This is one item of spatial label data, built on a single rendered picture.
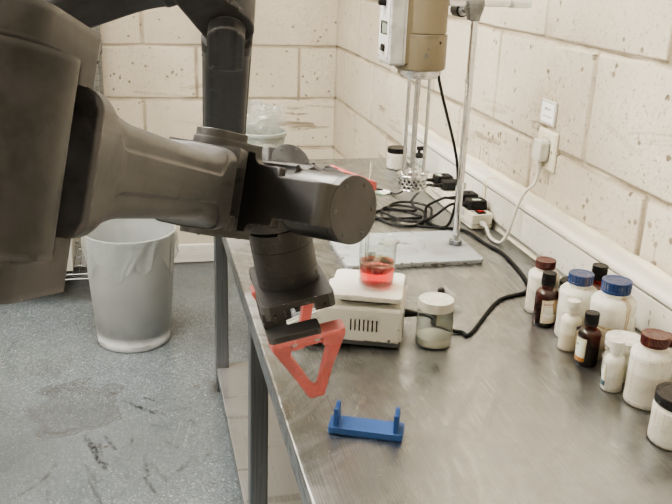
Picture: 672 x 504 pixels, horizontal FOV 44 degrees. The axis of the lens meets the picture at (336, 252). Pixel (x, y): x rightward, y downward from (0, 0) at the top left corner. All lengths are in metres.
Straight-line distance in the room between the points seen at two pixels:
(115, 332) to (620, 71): 2.00
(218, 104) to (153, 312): 2.01
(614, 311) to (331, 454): 0.53
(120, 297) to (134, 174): 2.55
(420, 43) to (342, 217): 1.03
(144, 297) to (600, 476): 2.09
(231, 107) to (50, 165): 0.74
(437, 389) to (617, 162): 0.60
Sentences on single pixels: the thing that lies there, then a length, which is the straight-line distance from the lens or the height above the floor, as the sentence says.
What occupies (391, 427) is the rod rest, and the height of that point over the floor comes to 0.76.
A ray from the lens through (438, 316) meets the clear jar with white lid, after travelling 1.34.
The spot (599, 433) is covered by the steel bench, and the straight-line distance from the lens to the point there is 1.21.
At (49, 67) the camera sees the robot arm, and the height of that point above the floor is 1.31.
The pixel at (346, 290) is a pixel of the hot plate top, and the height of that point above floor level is 0.84.
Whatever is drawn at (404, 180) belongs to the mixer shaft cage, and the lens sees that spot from 1.75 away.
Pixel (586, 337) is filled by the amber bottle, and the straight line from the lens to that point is 1.36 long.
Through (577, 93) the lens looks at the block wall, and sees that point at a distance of 1.76.
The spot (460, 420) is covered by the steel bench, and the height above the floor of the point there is 0.75.
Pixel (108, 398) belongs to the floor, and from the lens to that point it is 2.77.
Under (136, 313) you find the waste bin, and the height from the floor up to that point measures 0.16.
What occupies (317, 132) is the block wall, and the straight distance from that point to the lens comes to 3.80.
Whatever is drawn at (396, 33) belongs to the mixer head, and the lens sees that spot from 1.66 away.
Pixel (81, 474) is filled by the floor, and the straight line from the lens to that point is 2.43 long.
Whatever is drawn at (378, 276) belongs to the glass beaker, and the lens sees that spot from 1.34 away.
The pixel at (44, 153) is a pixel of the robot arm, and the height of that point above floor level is 1.28.
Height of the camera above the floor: 1.35
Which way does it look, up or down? 20 degrees down
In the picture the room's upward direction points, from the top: 2 degrees clockwise
